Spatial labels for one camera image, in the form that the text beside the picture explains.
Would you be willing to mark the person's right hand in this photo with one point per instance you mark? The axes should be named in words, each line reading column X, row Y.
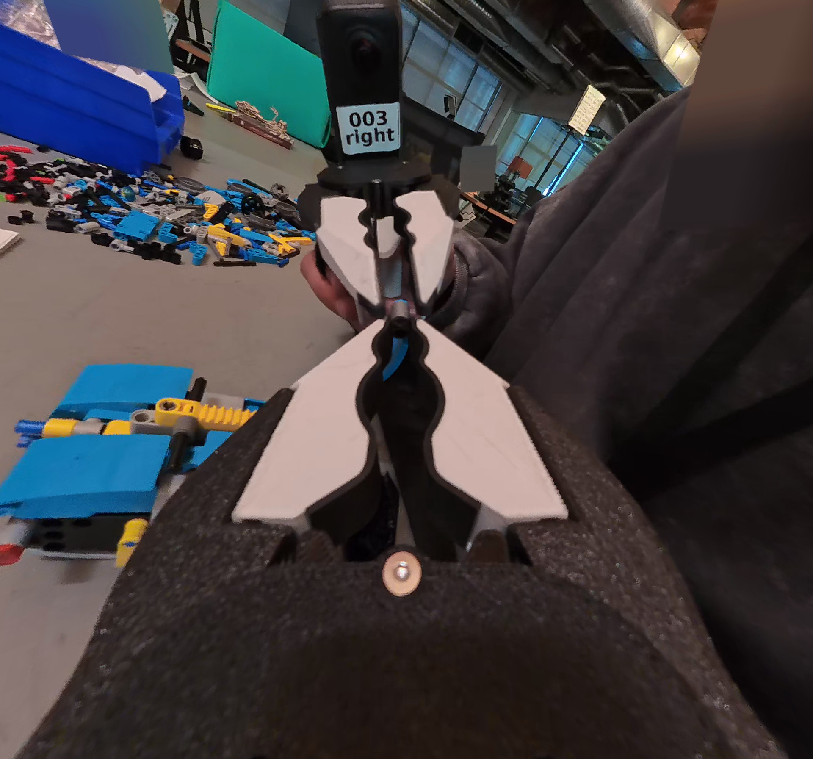
column 327, row 289

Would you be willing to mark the silver air duct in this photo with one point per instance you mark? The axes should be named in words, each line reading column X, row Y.
column 654, row 22

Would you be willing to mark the black toy wheel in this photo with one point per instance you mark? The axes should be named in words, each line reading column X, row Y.
column 192, row 147

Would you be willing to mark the dark grey two-hole connector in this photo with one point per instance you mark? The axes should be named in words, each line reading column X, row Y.
column 400, row 317

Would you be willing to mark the blue plastic bin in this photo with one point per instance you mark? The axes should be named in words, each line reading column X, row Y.
column 76, row 104

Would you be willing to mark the grey desk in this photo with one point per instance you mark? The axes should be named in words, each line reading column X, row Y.
column 159, row 314

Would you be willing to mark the narrow blue curved arc piece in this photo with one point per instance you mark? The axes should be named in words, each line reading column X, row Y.
column 397, row 359

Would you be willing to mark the teal plastic bin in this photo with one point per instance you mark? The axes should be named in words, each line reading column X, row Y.
column 267, row 73

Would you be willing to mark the person's right forearm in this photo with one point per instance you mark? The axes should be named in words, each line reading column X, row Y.
column 476, row 289

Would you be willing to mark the blue yellow toy brick model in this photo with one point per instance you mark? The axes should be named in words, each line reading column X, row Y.
column 82, row 473

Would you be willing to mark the crumpled clear bag with pieces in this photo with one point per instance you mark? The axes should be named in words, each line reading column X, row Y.
column 25, row 15

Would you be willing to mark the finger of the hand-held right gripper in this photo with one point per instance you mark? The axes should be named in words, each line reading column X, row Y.
column 343, row 244
column 432, row 238

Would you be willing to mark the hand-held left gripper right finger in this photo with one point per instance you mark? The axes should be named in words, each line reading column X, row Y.
column 495, row 447

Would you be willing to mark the white instruction booklet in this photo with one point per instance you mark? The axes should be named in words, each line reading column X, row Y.
column 7, row 241

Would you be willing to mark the pile of loose brick pieces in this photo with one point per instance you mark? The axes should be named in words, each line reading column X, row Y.
column 159, row 219

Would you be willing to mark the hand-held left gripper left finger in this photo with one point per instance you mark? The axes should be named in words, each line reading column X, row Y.
column 305, row 447

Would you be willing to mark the white hanging panel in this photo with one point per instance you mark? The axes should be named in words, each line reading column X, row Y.
column 586, row 109

